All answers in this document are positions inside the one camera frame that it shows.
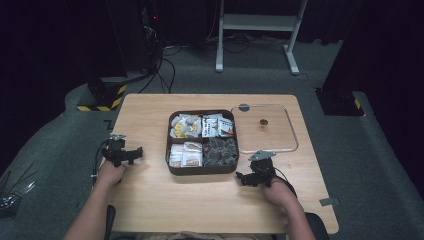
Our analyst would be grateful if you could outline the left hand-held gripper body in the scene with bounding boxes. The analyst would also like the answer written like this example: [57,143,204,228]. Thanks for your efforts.
[101,133,134,168]

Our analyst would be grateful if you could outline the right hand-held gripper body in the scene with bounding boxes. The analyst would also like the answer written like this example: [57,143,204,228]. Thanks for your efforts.
[247,150,278,188]

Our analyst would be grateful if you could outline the person's left hand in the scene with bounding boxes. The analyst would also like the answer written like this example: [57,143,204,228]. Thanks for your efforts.
[96,160,127,187]

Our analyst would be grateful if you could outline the person's right hand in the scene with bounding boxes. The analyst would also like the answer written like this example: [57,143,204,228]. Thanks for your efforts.
[260,176,298,210]

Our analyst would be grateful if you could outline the pile of dark wrapped candies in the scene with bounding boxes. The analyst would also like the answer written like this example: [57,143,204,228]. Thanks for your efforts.
[202,137,239,168]

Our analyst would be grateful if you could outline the transparent square box lid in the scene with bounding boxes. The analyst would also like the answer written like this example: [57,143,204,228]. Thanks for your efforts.
[230,103,300,155]

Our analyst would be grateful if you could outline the brown four-compartment snack box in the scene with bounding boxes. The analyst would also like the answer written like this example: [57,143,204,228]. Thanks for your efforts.
[165,108,240,177]

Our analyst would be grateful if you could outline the pile of white orange packets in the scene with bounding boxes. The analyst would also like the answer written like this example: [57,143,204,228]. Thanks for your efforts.
[168,141,203,168]

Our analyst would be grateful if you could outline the pile of yellow white packets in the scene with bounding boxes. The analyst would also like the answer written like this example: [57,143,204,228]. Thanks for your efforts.
[170,113,203,139]

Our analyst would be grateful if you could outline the black yellow striped stand base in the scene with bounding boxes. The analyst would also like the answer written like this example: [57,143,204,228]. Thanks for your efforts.
[76,76,129,113]

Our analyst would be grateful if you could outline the pile of white dark-print packets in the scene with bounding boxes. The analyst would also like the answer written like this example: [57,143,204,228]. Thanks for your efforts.
[201,113,235,139]

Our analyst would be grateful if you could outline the person's beige trousers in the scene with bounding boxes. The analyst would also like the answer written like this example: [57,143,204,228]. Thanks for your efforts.
[135,230,268,240]

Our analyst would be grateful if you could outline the grey tape strip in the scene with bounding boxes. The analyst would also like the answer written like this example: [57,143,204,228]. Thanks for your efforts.
[318,197,341,207]

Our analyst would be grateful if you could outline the metal tripod legs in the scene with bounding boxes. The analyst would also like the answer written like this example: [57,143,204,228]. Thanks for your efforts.
[0,161,37,215]

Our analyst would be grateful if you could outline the dark equipment rack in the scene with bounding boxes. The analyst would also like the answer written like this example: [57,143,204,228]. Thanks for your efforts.
[105,0,162,74]

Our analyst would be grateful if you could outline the white metal stand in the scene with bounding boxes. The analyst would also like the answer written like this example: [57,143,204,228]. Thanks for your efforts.
[215,0,310,76]

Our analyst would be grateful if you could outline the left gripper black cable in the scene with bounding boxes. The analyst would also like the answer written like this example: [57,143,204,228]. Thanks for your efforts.
[90,139,110,185]

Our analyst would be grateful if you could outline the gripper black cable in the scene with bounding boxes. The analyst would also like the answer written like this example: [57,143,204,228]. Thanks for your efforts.
[90,139,110,185]
[272,166,298,198]

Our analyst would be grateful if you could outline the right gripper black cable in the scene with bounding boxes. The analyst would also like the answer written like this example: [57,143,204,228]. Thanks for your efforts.
[272,166,298,198]

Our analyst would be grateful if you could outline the black floor cables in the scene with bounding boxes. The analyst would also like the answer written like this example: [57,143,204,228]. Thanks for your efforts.
[137,31,177,95]

